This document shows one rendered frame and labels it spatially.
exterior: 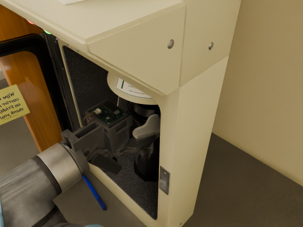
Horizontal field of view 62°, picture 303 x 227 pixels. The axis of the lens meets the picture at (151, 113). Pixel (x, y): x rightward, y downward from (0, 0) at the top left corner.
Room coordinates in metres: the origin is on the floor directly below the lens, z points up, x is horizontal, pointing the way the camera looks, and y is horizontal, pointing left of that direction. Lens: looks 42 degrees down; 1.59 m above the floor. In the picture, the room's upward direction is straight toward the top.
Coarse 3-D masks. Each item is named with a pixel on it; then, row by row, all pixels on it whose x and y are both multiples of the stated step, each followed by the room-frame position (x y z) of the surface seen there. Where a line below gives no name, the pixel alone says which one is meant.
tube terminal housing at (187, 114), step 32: (192, 0) 0.25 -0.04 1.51; (224, 0) 0.29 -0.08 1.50; (192, 32) 0.25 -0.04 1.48; (224, 32) 0.30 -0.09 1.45; (64, 64) 0.45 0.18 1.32; (192, 64) 0.26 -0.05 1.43; (224, 64) 0.32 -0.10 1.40; (160, 96) 0.27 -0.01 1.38; (192, 96) 0.27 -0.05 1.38; (192, 128) 0.27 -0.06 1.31; (160, 160) 0.26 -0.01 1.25; (192, 160) 0.29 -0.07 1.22; (160, 192) 0.26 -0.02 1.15; (192, 192) 0.30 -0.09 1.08; (160, 224) 0.26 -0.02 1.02
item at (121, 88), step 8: (112, 80) 0.38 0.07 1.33; (120, 80) 0.36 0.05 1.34; (112, 88) 0.37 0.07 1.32; (120, 88) 0.35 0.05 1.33; (128, 88) 0.35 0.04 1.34; (136, 88) 0.34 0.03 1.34; (120, 96) 0.35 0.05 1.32; (128, 96) 0.34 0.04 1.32; (136, 96) 0.33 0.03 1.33; (144, 96) 0.33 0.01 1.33; (152, 104) 0.33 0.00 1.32
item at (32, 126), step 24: (0, 72) 0.39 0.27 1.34; (24, 72) 0.41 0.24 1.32; (0, 96) 0.38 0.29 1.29; (24, 96) 0.40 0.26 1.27; (48, 96) 0.43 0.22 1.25; (0, 120) 0.37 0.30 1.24; (24, 120) 0.39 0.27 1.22; (48, 120) 0.42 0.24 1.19; (0, 144) 0.36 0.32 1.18; (24, 144) 0.38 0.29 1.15; (48, 144) 0.41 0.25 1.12; (0, 168) 0.34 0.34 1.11
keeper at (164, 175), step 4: (160, 168) 0.26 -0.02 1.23; (164, 168) 0.26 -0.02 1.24; (160, 172) 0.26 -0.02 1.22; (164, 172) 0.25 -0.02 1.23; (168, 172) 0.25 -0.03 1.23; (160, 176) 0.26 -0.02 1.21; (164, 176) 0.25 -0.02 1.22; (168, 176) 0.25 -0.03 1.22; (160, 180) 0.26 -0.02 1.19; (164, 180) 0.25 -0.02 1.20; (168, 180) 0.25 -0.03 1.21; (160, 184) 0.26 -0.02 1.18; (164, 184) 0.25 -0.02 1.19; (168, 184) 0.25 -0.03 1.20; (160, 188) 0.26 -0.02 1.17; (164, 188) 0.25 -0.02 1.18; (168, 188) 0.25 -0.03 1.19; (164, 192) 0.25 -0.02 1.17; (168, 192) 0.25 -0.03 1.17
